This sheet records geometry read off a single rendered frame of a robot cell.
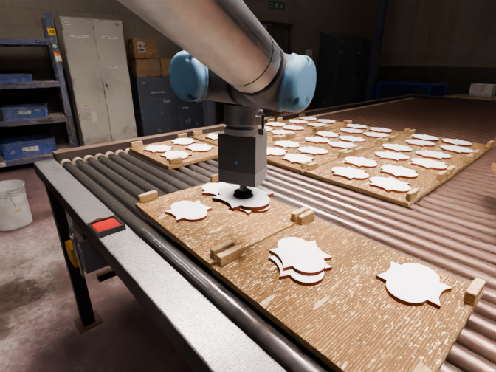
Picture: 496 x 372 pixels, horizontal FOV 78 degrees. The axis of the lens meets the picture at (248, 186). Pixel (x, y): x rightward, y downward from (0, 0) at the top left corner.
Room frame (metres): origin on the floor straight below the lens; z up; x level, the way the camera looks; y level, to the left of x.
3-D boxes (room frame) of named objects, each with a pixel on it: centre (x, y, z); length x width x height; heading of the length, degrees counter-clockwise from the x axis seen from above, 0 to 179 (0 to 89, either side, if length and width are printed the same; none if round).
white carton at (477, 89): (5.93, -4.34, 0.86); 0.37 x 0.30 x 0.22; 36
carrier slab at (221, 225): (0.82, 0.08, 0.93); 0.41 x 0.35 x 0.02; 41
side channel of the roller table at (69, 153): (2.75, -0.58, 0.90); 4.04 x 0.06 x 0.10; 132
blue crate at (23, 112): (4.25, 3.01, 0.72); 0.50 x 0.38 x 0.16; 118
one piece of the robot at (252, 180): (0.64, 0.00, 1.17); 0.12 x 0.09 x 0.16; 156
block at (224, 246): (0.59, 0.06, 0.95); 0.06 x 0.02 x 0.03; 131
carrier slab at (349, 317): (0.51, -0.19, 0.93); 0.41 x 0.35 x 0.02; 42
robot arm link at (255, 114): (0.62, 0.01, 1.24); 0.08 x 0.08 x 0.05
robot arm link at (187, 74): (0.52, 0.05, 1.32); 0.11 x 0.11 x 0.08; 54
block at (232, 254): (0.57, 0.04, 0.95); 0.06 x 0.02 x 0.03; 132
